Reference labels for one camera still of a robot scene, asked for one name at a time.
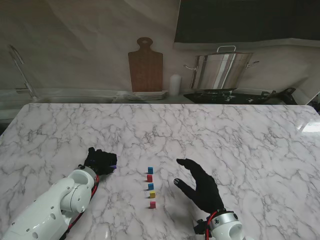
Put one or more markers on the brown wooden cutting board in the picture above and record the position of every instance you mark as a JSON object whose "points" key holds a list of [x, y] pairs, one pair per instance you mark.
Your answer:
{"points": [[146, 72]]}

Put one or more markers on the black gas stove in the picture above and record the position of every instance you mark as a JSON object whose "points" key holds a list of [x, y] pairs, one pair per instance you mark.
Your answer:
{"points": [[217, 98]]}

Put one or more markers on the large steel stock pot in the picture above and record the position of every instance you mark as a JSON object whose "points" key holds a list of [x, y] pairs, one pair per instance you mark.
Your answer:
{"points": [[220, 71]]}

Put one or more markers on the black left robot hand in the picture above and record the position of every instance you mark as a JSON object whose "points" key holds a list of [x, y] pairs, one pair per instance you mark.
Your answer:
{"points": [[101, 161]]}

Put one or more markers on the pink domino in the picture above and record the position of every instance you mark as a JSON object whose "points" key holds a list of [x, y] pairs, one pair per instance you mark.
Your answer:
{"points": [[152, 205]]}

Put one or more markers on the blue domino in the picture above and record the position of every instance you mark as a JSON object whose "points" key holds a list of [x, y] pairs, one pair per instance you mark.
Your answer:
{"points": [[150, 186], [150, 170]]}

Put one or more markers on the purple domino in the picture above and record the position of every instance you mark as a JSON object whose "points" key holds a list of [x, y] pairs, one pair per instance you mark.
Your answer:
{"points": [[113, 166]]}

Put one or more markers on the yellow domino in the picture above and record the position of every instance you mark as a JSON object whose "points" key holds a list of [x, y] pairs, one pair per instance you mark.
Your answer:
{"points": [[152, 194]]}

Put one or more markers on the stack of white plates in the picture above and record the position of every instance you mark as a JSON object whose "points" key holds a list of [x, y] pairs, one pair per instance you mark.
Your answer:
{"points": [[147, 95]]}

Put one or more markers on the white cylindrical candle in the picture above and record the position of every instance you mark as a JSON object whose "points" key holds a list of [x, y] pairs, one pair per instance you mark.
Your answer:
{"points": [[175, 85]]}

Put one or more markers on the dark range hood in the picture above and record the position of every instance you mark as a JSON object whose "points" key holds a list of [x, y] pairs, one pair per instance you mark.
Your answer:
{"points": [[250, 20]]}

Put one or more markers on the red domino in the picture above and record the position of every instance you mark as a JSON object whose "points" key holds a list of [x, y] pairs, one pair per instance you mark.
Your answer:
{"points": [[149, 178]]}

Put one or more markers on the chrome kitchen faucet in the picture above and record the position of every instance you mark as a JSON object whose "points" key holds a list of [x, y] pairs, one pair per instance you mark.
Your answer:
{"points": [[23, 75]]}

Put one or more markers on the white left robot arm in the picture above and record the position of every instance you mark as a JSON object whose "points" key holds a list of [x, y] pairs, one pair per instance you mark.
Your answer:
{"points": [[55, 202]]}

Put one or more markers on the steel kitchen sink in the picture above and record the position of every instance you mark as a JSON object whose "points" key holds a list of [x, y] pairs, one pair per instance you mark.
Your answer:
{"points": [[75, 99]]}

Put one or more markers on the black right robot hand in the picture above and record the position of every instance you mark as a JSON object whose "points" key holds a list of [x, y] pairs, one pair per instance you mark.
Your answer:
{"points": [[205, 192]]}

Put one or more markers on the black frying pan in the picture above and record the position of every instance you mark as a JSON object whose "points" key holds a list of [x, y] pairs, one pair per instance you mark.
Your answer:
{"points": [[282, 98]]}

